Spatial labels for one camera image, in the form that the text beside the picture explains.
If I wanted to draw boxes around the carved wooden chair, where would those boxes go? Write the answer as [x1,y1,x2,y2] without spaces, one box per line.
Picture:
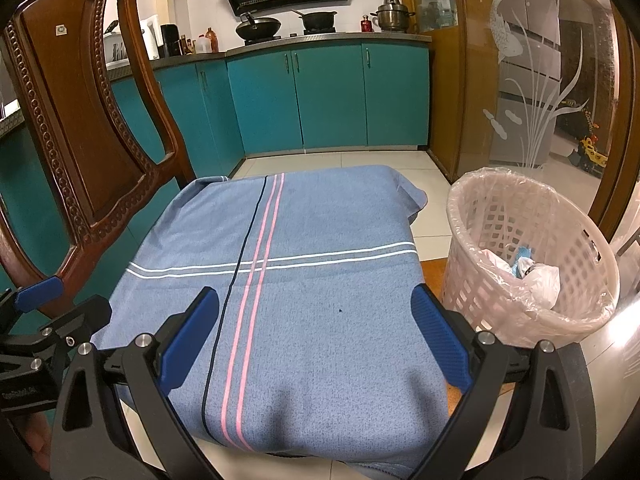
[0,0,198,321]

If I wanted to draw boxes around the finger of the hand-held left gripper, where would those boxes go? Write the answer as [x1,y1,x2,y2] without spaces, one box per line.
[0,276,65,332]
[29,295,112,362]

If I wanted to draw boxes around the yellow toy truck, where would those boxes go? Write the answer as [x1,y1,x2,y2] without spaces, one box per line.
[570,100,610,171]

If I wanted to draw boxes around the dish rack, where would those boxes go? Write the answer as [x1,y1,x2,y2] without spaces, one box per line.
[105,20,131,68]

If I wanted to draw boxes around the frosted glass wooden door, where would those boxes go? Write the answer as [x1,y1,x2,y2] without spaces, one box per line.
[430,0,631,241]

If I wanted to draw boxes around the black cooking pot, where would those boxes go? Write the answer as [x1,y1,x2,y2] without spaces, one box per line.
[292,9,338,31]

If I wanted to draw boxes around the gas stove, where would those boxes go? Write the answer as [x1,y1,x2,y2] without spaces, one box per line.
[242,30,336,43]

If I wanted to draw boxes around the knotted white plastic bag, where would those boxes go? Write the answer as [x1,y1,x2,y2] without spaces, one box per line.
[480,247,561,311]

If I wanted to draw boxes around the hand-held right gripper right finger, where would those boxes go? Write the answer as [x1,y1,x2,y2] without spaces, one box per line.
[411,282,598,480]

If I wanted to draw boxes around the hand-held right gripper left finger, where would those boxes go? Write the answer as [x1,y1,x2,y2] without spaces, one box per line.
[50,286,221,480]

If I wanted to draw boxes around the black wok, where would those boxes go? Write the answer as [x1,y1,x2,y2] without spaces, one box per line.
[235,11,282,41]

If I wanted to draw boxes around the person's left hand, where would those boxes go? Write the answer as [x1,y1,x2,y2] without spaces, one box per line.
[15,411,55,458]

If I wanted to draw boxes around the black countertop appliance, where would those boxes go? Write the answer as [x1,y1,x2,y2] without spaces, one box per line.
[160,23,181,58]

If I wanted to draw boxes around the pink plastic waste basket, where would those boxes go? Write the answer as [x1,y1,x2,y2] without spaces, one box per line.
[442,169,621,348]

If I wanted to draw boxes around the clear plastic bin liner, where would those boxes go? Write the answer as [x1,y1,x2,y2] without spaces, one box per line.
[446,169,618,331]

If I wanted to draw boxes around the blue striped blanket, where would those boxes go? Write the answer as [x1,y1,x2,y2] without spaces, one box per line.
[92,164,451,480]

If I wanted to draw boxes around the stainless steel pot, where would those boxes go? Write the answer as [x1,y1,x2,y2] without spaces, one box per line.
[370,0,416,33]

